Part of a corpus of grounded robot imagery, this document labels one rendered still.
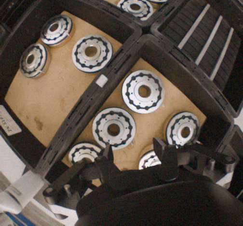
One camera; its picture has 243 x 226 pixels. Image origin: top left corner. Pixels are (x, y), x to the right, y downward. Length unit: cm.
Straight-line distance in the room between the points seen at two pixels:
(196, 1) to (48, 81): 59
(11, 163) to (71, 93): 60
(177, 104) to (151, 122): 9
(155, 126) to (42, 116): 32
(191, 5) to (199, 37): 14
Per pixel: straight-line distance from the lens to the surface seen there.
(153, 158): 31
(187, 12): 50
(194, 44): 43
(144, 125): 33
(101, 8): 29
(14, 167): 81
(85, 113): 24
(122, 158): 35
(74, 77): 34
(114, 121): 28
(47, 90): 38
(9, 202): 50
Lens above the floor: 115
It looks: 88 degrees down
